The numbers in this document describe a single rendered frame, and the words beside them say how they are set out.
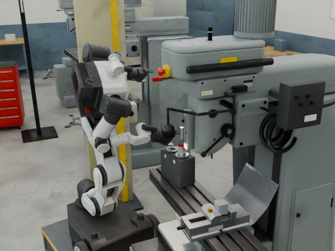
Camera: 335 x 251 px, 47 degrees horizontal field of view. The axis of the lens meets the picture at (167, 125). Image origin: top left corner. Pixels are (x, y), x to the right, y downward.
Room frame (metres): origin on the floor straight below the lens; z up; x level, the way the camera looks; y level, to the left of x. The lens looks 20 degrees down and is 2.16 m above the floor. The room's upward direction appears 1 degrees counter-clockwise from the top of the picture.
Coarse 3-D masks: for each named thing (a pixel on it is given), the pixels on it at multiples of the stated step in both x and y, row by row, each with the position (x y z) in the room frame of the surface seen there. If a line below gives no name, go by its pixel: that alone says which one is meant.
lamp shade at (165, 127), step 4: (168, 124) 1.79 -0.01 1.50; (164, 128) 1.77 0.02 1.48; (168, 128) 1.76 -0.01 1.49; (172, 128) 1.77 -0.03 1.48; (164, 132) 1.76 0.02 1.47; (168, 132) 1.76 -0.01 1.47; (172, 132) 1.77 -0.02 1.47; (164, 136) 1.76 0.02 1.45; (168, 136) 1.76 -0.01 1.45; (172, 136) 1.77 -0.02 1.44
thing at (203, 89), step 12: (180, 84) 1.91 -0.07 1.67; (192, 84) 1.79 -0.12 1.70; (204, 84) 1.75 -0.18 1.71; (216, 84) 1.78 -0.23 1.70; (228, 84) 1.80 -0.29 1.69; (240, 84) 1.83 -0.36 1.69; (252, 84) 1.86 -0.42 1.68; (192, 96) 1.79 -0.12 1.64; (204, 96) 1.76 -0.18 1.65; (216, 96) 1.78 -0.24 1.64
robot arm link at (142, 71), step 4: (144, 68) 2.71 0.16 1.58; (136, 72) 2.64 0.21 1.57; (140, 72) 2.66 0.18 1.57; (144, 72) 2.68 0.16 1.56; (136, 76) 2.64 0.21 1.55; (140, 76) 2.68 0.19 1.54; (144, 76) 2.69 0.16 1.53; (132, 80) 2.64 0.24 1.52; (136, 80) 2.69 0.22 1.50; (140, 80) 2.71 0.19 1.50
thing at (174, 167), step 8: (168, 152) 2.28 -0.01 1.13; (176, 152) 2.26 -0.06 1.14; (168, 160) 2.25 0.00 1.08; (176, 160) 2.18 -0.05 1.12; (184, 160) 2.17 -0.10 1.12; (192, 160) 2.20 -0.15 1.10; (168, 168) 2.25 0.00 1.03; (176, 168) 2.18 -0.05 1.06; (184, 168) 2.17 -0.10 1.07; (192, 168) 2.20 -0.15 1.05; (168, 176) 2.25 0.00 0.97; (176, 176) 2.18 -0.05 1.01; (184, 176) 2.17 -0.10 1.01; (192, 176) 2.20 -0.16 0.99; (176, 184) 2.18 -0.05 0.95; (184, 184) 2.17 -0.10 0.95
